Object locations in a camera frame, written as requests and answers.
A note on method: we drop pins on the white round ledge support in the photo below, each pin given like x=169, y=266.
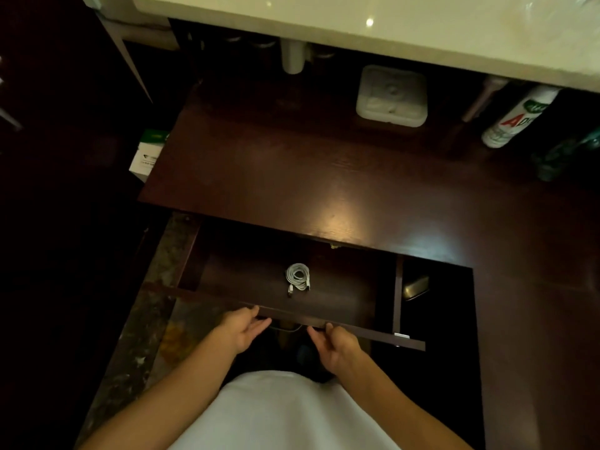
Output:
x=294, y=56

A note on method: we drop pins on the person's left hand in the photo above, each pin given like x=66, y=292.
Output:
x=241, y=330

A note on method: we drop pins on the person's right hand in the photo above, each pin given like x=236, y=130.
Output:
x=337, y=349

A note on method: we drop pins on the white bottle red green label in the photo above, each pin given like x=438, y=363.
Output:
x=515, y=121

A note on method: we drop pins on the teal plastic bottle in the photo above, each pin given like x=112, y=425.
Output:
x=562, y=156

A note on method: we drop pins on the person's left forearm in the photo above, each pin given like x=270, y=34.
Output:
x=159, y=403

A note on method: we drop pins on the light wooden stick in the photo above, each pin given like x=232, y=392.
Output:
x=485, y=98

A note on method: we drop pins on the white and green paper box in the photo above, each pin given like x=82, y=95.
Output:
x=147, y=156

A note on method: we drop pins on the cream stone counter ledge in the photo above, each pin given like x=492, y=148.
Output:
x=422, y=28

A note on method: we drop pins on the dark wooden drawer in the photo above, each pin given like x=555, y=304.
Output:
x=244, y=276

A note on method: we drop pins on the person's white shirt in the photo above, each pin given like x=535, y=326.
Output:
x=281, y=417

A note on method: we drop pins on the white socket box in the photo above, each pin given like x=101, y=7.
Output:
x=391, y=98

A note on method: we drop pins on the person's right forearm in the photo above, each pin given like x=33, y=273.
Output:
x=403, y=407

